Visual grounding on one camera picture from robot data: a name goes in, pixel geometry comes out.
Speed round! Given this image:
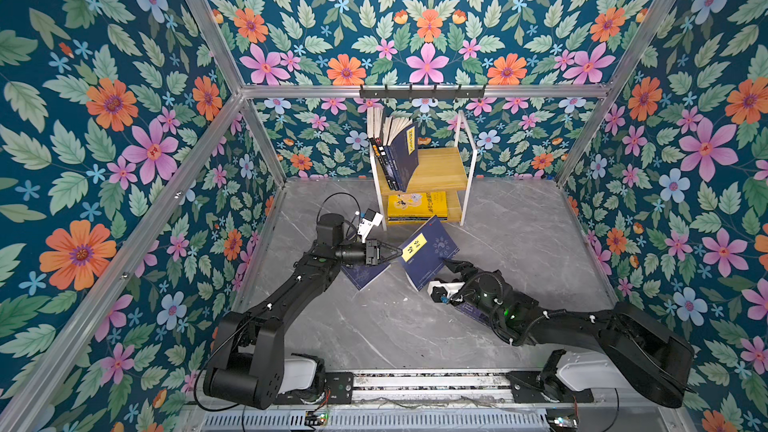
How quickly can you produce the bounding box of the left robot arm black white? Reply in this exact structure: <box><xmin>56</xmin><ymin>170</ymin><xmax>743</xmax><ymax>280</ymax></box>
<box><xmin>202</xmin><ymin>213</ymin><xmax>402</xmax><ymax>410</ymax></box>

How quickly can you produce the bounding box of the navy book Yuewei label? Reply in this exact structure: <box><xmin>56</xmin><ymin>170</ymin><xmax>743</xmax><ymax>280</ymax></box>
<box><xmin>387</xmin><ymin>117</ymin><xmax>419</xmax><ymax>192</ymax></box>

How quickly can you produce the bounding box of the aluminium frame corner post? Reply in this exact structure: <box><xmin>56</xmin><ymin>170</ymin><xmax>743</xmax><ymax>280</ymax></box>
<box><xmin>555</xmin><ymin>0</ymin><xmax>677</xmax><ymax>190</ymax></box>
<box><xmin>185</xmin><ymin>0</ymin><xmax>286</xmax><ymax>189</ymax></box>

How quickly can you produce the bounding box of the aluminium front rail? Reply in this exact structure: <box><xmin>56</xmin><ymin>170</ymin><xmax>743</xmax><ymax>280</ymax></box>
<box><xmin>179</xmin><ymin>367</ymin><xmax>679</xmax><ymax>409</ymax></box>

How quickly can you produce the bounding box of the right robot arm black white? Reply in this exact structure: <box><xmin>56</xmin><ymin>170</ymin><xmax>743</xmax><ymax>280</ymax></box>
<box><xmin>428</xmin><ymin>259</ymin><xmax>694</xmax><ymax>409</ymax></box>

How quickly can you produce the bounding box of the aluminium frame left diagonal bar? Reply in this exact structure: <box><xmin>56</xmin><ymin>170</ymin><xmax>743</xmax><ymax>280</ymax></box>
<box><xmin>1</xmin><ymin>93</ymin><xmax>245</xmax><ymax>431</ymax></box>

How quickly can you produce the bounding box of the navy book large yellow label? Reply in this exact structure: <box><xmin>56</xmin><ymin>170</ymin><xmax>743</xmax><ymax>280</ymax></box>
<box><xmin>400</xmin><ymin>216</ymin><xmax>459</xmax><ymax>291</ymax></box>

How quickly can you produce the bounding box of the black Murphy's law book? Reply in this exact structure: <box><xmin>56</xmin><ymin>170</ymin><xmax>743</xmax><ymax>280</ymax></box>
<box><xmin>367</xmin><ymin>104</ymin><xmax>384</xmax><ymax>159</ymax></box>

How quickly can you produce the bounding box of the white metal wooden book shelf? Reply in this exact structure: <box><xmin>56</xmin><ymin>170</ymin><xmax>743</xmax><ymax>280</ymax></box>
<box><xmin>369</xmin><ymin>111</ymin><xmax>478</xmax><ymax>229</ymax></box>

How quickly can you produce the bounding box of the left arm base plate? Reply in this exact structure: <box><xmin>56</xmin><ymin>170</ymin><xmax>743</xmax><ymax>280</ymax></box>
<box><xmin>284</xmin><ymin>372</ymin><xmax>355</xmax><ymax>406</ymax></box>

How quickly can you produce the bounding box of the aluminium frame corner post left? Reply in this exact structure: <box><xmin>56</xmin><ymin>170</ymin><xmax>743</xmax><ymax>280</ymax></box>
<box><xmin>185</xmin><ymin>0</ymin><xmax>286</xmax><ymax>189</ymax></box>

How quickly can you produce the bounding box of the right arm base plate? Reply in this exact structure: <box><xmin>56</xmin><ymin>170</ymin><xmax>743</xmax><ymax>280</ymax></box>
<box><xmin>504</xmin><ymin>371</ymin><xmax>594</xmax><ymax>403</ymax></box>

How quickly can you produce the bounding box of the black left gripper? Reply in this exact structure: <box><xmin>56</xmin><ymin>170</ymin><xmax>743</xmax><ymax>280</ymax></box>
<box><xmin>333</xmin><ymin>239</ymin><xmax>403</xmax><ymax>268</ymax></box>

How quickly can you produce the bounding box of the grey hook rail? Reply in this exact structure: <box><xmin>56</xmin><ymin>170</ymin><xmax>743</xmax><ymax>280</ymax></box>
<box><xmin>358</xmin><ymin>84</ymin><xmax>486</xmax><ymax>101</ymax></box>

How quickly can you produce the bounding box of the aluminium frame corner post right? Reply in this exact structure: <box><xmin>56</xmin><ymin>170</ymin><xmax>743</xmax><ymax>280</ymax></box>
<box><xmin>555</xmin><ymin>0</ymin><xmax>677</xmax><ymax>190</ymax></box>

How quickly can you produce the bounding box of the aluminium frame horizontal back bar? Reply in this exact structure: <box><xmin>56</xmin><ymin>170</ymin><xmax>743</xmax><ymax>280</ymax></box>
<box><xmin>240</xmin><ymin>84</ymin><xmax>609</xmax><ymax>100</ymax></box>

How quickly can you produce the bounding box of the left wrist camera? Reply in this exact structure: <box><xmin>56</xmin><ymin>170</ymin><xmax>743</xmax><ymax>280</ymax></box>
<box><xmin>357</xmin><ymin>209</ymin><xmax>383</xmax><ymax>242</ymax></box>

